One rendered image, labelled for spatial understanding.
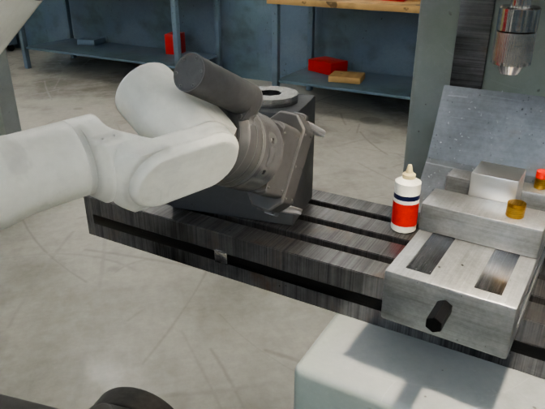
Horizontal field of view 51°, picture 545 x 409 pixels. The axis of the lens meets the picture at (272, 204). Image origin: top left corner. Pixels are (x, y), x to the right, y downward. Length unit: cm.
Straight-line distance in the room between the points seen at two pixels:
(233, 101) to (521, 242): 41
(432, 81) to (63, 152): 87
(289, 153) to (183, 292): 181
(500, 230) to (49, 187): 53
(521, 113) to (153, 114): 79
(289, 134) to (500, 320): 31
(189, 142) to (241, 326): 178
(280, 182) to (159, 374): 147
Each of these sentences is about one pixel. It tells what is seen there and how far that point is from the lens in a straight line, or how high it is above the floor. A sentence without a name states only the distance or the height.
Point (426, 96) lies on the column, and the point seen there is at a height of 105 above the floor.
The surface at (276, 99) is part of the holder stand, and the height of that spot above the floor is 112.
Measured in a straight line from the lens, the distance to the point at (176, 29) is 540.
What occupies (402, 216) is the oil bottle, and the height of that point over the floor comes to 95.
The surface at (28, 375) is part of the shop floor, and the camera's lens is 218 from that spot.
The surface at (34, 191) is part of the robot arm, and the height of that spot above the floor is 117.
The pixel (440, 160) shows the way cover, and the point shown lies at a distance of 117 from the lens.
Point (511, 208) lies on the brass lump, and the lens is 77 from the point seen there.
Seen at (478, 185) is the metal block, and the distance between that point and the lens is 82.
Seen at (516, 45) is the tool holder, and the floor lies 123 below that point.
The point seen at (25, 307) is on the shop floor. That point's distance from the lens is 252.
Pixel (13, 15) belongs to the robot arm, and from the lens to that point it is 35.
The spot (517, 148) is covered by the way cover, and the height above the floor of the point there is 99.
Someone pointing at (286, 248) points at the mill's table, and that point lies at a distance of 87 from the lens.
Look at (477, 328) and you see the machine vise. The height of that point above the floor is 95.
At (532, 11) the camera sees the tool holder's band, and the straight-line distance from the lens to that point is 77.
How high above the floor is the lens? 135
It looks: 25 degrees down
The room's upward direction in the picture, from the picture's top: straight up
